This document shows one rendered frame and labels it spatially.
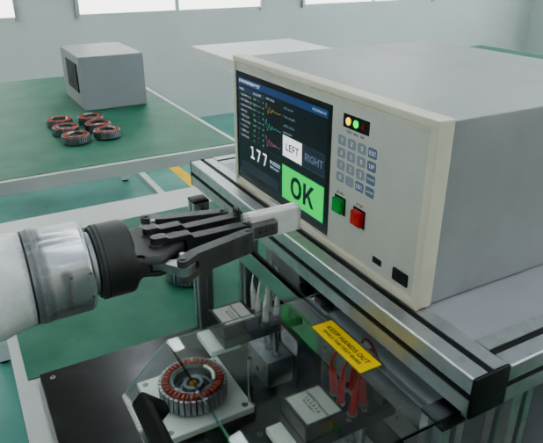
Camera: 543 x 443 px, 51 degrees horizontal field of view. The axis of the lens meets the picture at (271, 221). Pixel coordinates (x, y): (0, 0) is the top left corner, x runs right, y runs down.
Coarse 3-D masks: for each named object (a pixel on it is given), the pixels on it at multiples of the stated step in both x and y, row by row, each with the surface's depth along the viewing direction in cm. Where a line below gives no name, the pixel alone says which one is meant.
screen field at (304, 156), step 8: (288, 144) 77; (296, 144) 75; (288, 152) 78; (296, 152) 76; (304, 152) 74; (312, 152) 72; (296, 160) 76; (304, 160) 74; (312, 160) 73; (320, 160) 71; (312, 168) 73; (320, 168) 72
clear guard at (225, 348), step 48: (192, 336) 65; (240, 336) 65; (288, 336) 65; (144, 384) 63; (192, 384) 58; (240, 384) 58; (288, 384) 58; (336, 384) 58; (384, 384) 58; (192, 432) 54; (240, 432) 52; (288, 432) 52; (336, 432) 52; (384, 432) 52
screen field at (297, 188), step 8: (288, 168) 79; (288, 176) 79; (296, 176) 77; (304, 176) 75; (288, 184) 80; (296, 184) 78; (304, 184) 76; (312, 184) 74; (288, 192) 80; (296, 192) 78; (304, 192) 76; (312, 192) 74; (320, 192) 73; (288, 200) 81; (296, 200) 79; (304, 200) 77; (312, 200) 75; (320, 200) 73; (304, 208) 77; (312, 208) 75; (320, 208) 74; (312, 216) 76; (320, 216) 74
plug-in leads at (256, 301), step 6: (270, 264) 97; (252, 276) 97; (252, 282) 97; (252, 288) 98; (258, 288) 95; (252, 294) 98; (258, 294) 95; (270, 294) 98; (252, 300) 98; (258, 300) 96; (264, 300) 94; (270, 300) 99; (276, 300) 96; (252, 306) 99; (258, 306) 96; (264, 306) 94; (270, 306) 99
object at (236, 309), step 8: (232, 304) 97; (240, 304) 97; (272, 304) 101; (208, 312) 96; (216, 312) 95; (224, 312) 95; (232, 312) 95; (240, 312) 95; (248, 312) 95; (208, 320) 97; (216, 320) 93; (224, 320) 93
